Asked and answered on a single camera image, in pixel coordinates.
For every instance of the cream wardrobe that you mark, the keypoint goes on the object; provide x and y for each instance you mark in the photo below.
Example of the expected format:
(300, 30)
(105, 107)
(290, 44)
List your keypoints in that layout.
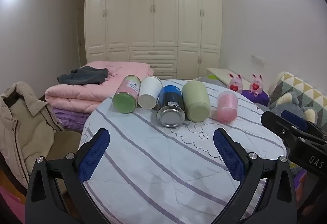
(153, 19)

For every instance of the pink can with green base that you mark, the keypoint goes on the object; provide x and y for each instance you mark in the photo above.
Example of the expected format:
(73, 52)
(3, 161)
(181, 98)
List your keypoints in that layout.
(126, 93)

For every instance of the grey pants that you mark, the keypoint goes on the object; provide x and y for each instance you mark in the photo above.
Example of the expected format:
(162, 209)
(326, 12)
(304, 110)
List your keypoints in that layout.
(83, 76)

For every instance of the grey plush toy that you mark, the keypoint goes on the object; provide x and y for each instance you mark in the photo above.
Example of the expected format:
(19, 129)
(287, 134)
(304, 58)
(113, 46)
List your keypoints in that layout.
(291, 104)

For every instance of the beige jacket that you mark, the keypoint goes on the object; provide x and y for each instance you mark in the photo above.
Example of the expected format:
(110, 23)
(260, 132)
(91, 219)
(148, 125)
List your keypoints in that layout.
(25, 122)

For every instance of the blue and black metal can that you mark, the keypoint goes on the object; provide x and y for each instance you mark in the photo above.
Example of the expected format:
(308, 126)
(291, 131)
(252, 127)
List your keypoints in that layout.
(170, 104)

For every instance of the pink translucent plastic cup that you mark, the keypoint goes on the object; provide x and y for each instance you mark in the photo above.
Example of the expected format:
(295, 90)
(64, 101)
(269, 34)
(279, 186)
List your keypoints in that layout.
(227, 106)

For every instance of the light green cup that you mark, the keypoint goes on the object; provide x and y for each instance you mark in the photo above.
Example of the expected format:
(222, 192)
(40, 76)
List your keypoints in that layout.
(195, 100)

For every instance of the folded pink quilt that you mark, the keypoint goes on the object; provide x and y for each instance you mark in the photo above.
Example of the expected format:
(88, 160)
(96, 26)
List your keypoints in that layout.
(84, 92)

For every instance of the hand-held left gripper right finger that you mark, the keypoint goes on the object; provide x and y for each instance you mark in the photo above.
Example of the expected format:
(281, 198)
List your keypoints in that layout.
(230, 155)

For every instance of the triangle patterned pillow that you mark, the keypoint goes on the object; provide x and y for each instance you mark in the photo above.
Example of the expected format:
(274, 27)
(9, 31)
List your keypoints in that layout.
(299, 88)

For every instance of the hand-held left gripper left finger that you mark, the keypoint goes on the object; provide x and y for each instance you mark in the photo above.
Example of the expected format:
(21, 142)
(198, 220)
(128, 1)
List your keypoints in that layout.
(94, 155)

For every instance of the pink bunny plush toy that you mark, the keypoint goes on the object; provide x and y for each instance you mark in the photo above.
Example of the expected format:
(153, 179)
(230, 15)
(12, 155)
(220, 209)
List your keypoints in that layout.
(256, 84)
(235, 83)

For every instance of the purple cushion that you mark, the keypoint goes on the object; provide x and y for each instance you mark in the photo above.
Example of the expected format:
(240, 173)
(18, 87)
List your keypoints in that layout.
(255, 97)

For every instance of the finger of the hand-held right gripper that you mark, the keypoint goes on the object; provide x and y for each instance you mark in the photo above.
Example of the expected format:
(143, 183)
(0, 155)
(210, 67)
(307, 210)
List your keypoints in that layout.
(293, 118)
(274, 123)

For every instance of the cream headboard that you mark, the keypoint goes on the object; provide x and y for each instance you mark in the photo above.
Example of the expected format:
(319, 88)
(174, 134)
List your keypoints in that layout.
(222, 74)

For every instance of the white paper cup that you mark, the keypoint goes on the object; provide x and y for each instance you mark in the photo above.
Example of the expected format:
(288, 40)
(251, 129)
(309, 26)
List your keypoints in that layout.
(149, 92)

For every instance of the white wall socket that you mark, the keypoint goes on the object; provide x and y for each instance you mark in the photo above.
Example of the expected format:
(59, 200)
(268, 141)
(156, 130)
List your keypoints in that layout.
(256, 58)

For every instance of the purple folded blanket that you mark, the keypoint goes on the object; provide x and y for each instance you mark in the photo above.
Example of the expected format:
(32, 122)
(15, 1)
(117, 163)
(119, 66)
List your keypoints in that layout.
(71, 118)

